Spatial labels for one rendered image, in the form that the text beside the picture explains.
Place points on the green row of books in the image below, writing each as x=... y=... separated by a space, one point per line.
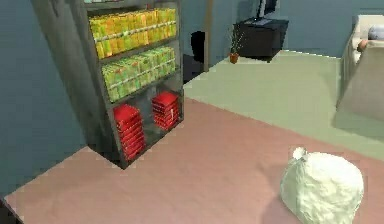
x=138 y=71

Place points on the blue grey pillow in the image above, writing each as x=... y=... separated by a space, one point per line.
x=376 y=32

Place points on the orange round cushion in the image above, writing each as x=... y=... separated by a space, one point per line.
x=362 y=45

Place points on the dark grey bookshelf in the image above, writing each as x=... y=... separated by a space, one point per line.
x=71 y=71

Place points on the black television stand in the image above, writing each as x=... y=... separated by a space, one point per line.
x=261 y=38

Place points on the short red book stack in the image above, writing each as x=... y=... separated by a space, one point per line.
x=165 y=110

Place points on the tall red book stack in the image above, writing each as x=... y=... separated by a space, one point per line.
x=129 y=131

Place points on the brown wooden door frame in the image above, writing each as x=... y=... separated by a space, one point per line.
x=208 y=35

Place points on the white tied garbage bag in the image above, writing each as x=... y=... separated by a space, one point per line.
x=321 y=188

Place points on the beige sofa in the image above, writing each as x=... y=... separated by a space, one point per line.
x=365 y=80

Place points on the black television set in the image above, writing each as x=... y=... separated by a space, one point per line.
x=266 y=7

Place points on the yellow row of books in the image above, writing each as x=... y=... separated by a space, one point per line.
x=131 y=31

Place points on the potted house plant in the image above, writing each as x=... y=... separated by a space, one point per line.
x=234 y=50

